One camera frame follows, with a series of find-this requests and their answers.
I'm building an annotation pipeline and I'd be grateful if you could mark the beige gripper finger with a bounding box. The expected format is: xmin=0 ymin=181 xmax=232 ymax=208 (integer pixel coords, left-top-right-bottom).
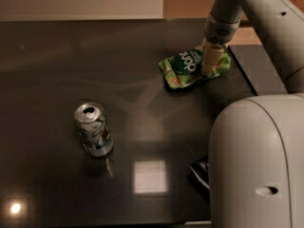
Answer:
xmin=201 ymin=39 xmax=224 ymax=75

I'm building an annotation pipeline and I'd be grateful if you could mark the green rice chip bag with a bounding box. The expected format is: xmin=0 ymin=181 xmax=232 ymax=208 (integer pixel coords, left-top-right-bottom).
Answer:
xmin=159 ymin=46 xmax=231 ymax=90

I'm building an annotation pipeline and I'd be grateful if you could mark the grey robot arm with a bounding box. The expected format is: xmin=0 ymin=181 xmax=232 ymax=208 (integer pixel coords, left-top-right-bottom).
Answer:
xmin=204 ymin=0 xmax=304 ymax=228

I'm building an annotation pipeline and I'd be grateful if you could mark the blue Kettle chips bag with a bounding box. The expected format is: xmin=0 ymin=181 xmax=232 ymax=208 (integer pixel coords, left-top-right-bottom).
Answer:
xmin=189 ymin=156 xmax=210 ymax=189

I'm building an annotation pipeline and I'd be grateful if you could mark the silver 7up can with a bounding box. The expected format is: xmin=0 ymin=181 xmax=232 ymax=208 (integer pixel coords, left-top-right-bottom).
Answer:
xmin=74 ymin=103 xmax=114 ymax=158

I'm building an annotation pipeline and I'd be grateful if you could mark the grey side table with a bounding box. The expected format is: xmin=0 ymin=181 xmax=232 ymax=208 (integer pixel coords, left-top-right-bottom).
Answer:
xmin=228 ymin=45 xmax=287 ymax=96

